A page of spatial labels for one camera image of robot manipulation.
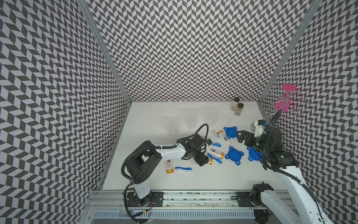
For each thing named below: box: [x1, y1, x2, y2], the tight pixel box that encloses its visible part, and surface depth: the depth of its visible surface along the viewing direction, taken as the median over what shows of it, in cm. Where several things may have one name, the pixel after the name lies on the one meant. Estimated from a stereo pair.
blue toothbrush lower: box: [207, 153, 223, 164], surface depth 89 cm
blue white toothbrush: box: [174, 166, 193, 172], surface depth 84 cm
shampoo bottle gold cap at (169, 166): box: [166, 159, 175, 175], surface depth 84 cm
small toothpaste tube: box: [210, 127, 220, 138], surface depth 101 cm
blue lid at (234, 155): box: [224, 146, 245, 166], surface depth 91 cm
